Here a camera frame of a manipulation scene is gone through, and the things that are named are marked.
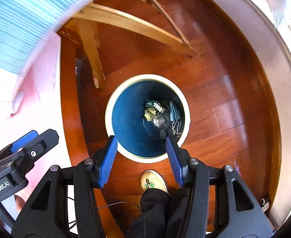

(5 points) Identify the blue round trash bin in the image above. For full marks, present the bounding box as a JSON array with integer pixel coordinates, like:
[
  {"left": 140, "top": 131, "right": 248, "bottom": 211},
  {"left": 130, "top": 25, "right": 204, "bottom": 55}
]
[{"left": 104, "top": 74, "right": 191, "bottom": 163}]

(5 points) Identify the yellow printed paper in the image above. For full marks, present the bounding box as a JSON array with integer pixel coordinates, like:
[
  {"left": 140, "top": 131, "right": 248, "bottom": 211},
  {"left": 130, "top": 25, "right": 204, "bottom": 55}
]
[{"left": 144, "top": 107, "right": 157, "bottom": 122}]

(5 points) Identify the yellow knitted slipper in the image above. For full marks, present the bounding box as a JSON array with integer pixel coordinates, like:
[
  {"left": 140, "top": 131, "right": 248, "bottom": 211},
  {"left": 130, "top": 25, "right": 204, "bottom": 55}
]
[{"left": 140, "top": 170, "right": 169, "bottom": 193}]

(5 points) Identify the pink bed sheet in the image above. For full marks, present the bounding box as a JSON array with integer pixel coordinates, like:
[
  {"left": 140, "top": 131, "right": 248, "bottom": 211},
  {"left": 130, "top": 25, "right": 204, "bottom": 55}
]
[{"left": 0, "top": 32, "right": 81, "bottom": 233}]

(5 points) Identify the wooden table frame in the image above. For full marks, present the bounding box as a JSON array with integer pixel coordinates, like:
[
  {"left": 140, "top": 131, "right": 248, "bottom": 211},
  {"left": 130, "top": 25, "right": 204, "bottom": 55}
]
[{"left": 57, "top": 0, "right": 197, "bottom": 90}]

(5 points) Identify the white teal patterned tablecloth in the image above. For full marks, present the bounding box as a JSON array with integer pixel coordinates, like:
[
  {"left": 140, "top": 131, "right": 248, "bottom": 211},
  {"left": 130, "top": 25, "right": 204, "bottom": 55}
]
[{"left": 0, "top": 0, "right": 89, "bottom": 74}]

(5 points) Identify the black thin cable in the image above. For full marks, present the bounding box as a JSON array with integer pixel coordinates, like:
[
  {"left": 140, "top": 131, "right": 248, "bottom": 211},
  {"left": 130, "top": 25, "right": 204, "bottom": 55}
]
[{"left": 68, "top": 197, "right": 147, "bottom": 238}]

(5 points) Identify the black trouser leg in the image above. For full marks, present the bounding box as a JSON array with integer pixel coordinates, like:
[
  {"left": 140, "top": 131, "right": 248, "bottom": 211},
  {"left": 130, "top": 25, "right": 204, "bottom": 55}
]
[{"left": 126, "top": 189, "right": 189, "bottom": 237}]

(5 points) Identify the light blue face mask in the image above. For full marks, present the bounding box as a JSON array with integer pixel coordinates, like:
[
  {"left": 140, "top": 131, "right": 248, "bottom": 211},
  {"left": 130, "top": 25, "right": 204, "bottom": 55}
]
[{"left": 169, "top": 101, "right": 182, "bottom": 136}]

